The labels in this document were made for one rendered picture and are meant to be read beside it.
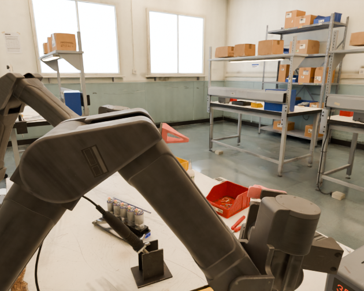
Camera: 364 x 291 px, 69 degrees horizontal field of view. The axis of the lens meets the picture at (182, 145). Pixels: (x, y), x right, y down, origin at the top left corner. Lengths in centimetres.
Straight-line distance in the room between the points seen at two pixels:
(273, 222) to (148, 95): 540
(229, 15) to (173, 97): 236
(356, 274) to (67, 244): 62
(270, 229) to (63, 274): 46
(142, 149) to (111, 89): 514
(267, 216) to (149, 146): 19
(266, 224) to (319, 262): 14
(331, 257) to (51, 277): 53
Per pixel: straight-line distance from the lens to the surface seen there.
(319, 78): 483
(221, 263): 34
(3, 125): 86
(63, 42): 287
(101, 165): 25
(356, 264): 58
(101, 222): 80
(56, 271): 69
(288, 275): 41
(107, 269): 66
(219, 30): 679
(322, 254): 48
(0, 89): 80
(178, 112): 609
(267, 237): 37
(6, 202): 30
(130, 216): 74
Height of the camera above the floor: 116
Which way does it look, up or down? 15 degrees down
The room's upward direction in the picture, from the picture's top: straight up
